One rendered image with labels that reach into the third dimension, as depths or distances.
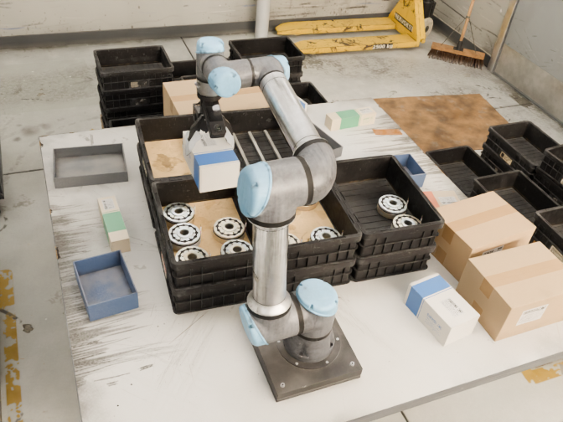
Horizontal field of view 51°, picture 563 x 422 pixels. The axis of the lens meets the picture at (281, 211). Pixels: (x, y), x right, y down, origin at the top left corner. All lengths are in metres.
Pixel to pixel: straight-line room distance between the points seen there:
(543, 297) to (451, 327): 0.31
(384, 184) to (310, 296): 0.81
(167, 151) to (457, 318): 1.21
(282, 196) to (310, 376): 0.62
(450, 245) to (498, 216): 0.22
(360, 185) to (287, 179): 0.97
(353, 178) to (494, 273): 0.62
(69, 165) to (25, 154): 1.38
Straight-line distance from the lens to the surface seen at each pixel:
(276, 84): 1.54
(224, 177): 1.75
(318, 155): 1.35
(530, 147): 3.72
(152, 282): 1.97
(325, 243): 1.81
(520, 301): 1.94
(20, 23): 5.07
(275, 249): 1.39
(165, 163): 2.24
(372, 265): 2.00
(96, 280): 1.99
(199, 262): 1.71
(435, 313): 1.90
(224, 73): 1.54
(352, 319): 1.92
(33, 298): 2.95
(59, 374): 2.66
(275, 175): 1.28
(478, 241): 2.09
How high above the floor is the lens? 2.14
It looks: 40 degrees down
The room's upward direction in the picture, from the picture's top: 7 degrees clockwise
